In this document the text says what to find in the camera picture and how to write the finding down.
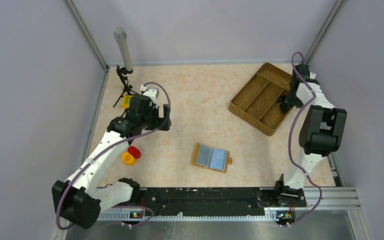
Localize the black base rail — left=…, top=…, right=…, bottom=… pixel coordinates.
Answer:
left=125, top=187, right=307, bottom=217

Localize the grey cylinder on tripod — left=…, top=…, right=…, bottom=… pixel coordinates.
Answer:
left=113, top=26, right=133, bottom=74

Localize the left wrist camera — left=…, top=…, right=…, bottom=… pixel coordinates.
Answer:
left=140, top=84, right=160, bottom=102

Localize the woven brown divided tray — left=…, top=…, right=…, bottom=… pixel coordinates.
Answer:
left=228, top=62, right=292, bottom=136

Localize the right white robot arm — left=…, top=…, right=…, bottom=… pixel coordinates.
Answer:
left=273, top=64, right=348, bottom=206

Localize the yellow toy brick block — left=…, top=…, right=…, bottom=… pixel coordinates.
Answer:
left=120, top=95, right=133, bottom=109

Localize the red yellow button toy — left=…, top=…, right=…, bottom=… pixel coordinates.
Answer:
left=121, top=145, right=142, bottom=166

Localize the black credit card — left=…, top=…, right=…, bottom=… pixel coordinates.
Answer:
left=195, top=145, right=212, bottom=167

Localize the small black tripod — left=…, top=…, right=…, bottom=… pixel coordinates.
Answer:
left=112, top=65, right=138, bottom=108

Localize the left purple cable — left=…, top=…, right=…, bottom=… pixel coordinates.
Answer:
left=55, top=81, right=172, bottom=231

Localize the yellow leather card holder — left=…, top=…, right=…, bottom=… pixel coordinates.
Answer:
left=191, top=143, right=233, bottom=173

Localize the grey slotted cable duct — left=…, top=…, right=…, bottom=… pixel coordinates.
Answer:
left=97, top=209, right=279, bottom=222

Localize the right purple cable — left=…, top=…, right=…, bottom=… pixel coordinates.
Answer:
left=288, top=51, right=323, bottom=228

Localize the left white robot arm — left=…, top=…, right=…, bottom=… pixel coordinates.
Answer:
left=51, top=91, right=171, bottom=230

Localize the purple cable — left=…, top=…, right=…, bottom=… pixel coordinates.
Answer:
left=288, top=51, right=323, bottom=228
left=55, top=81, right=172, bottom=231

